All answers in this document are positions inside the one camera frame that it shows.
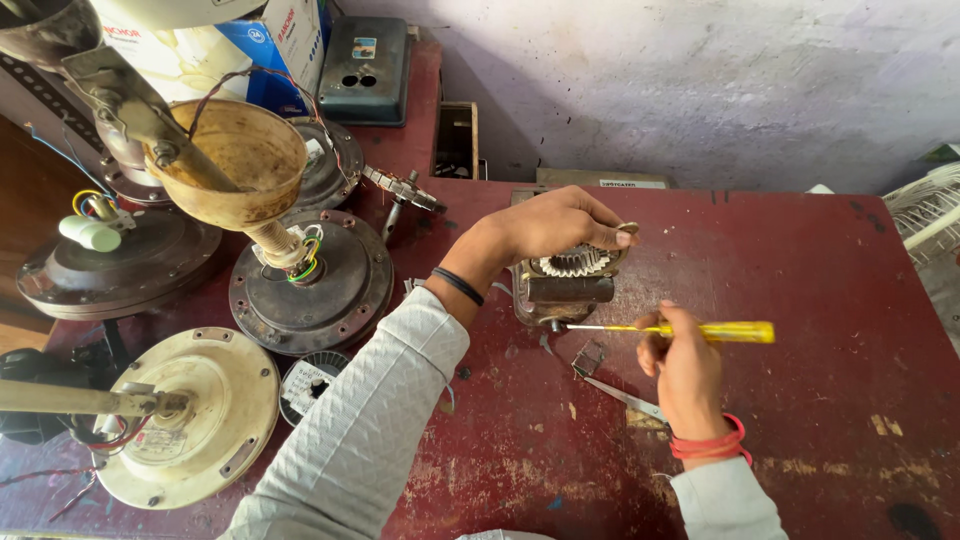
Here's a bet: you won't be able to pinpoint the person's left hand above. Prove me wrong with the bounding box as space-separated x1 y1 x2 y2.
448 185 641 300

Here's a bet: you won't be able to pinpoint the person's right hand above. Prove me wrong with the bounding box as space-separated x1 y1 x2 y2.
635 300 733 444

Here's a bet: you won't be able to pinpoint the yellow handled screwdriver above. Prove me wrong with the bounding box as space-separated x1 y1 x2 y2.
565 320 777 345

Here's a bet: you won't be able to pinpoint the rusty metal winding jig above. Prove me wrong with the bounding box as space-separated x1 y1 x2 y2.
510 187 641 333

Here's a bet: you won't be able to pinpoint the toothed fan stator core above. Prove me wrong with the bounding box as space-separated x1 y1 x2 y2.
537 243 613 279

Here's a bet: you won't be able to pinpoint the steel scissors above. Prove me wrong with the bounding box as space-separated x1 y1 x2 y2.
582 375 669 426

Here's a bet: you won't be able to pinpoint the flat cardboard box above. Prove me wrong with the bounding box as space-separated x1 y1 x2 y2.
534 167 672 191

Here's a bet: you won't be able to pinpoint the black wristband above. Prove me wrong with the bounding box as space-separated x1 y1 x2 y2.
431 266 486 308

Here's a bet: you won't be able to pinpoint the clear insulation paper scrap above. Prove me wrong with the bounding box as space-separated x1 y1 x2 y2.
570 339 606 379

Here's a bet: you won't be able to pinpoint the wooden box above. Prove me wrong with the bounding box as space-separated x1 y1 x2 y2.
430 100 481 182

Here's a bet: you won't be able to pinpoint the metal rotor with shaft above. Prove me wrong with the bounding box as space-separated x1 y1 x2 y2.
361 164 449 246

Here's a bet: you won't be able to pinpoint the rusty ceiling fan motor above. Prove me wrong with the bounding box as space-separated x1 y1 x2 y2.
228 207 396 357

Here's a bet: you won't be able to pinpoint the teal metal casing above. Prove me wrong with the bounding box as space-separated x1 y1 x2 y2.
316 15 413 128

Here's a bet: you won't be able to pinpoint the brown fan canopy cup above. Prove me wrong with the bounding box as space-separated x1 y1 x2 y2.
143 98 309 233

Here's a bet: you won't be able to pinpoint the white fan guard grill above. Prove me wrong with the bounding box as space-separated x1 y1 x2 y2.
882 160 960 273

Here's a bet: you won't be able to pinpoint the cream ceiling fan motor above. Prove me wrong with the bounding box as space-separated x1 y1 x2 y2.
93 326 282 512

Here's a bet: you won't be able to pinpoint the blue and white carton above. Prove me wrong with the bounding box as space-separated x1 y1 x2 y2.
96 0 333 119

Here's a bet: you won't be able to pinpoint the dark brown ceiling fan motor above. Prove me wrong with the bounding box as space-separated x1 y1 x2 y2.
15 204 224 321

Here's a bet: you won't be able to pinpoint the grey fan down rod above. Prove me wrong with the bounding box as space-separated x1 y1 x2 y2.
60 45 243 195

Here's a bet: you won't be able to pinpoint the white capacitor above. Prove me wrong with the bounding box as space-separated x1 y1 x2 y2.
57 214 123 254

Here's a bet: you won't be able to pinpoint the cream fan down rod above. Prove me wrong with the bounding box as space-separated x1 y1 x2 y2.
0 378 190 419

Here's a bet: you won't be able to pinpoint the black motor part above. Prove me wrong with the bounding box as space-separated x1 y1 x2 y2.
0 343 115 447

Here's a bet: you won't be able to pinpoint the red thread bracelet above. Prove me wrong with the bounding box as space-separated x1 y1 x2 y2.
668 412 754 468

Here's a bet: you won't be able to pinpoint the dark fan motor with wires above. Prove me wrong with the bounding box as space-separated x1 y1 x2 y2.
287 115 367 213

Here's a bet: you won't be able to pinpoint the winding wire spool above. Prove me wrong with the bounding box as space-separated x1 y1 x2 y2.
278 349 353 429

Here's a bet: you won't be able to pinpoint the blue wire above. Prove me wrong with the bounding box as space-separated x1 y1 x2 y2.
24 122 117 200

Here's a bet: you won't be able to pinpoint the red loose wire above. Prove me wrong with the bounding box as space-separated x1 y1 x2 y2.
0 463 102 524

